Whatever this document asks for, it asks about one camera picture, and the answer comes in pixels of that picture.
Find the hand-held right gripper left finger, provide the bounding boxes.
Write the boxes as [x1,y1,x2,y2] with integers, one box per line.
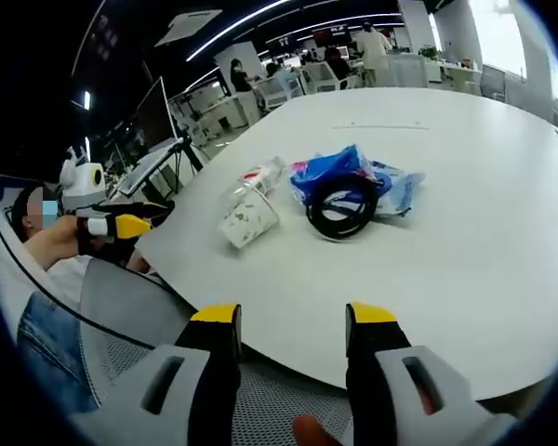
[69,301,243,446]

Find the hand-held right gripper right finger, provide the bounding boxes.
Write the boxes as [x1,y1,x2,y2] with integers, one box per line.
[345,300,517,446]

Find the white paper cup green print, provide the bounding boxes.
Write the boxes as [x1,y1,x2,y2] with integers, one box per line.
[217,190,280,250]

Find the black cable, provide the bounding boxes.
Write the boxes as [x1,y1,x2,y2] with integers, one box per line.
[304,175,385,241]

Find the blue plastic package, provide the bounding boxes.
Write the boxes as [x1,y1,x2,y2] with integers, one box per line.
[287,144,427,219]

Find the person's left hand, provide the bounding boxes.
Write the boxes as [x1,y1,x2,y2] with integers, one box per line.
[76,231,151,274]

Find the person's right hand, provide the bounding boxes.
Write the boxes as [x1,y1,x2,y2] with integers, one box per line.
[291,413,343,446]

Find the person's head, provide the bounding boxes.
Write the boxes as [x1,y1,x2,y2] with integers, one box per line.
[9,186,34,243]

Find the person's white shirt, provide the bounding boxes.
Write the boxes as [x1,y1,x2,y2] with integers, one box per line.
[44,254,92,315]

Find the grey mesh office chair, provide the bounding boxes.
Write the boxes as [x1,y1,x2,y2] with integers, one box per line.
[77,256,357,446]

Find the black tripod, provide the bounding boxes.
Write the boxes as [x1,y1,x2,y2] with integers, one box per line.
[175,124,206,174]

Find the computer monitor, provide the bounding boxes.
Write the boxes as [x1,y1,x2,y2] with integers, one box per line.
[136,76,179,153]

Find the white round table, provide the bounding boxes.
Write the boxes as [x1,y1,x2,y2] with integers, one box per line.
[132,86,558,403]

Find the person in white shirt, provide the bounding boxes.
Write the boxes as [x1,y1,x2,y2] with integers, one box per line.
[0,175,87,335]

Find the person's blue jeans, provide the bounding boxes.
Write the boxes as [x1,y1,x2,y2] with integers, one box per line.
[17,291,101,415]

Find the white office chair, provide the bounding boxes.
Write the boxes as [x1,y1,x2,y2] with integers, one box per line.
[253,76,290,112]
[302,59,343,96]

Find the ceiling air conditioner panel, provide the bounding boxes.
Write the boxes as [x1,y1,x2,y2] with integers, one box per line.
[154,9,211,48]

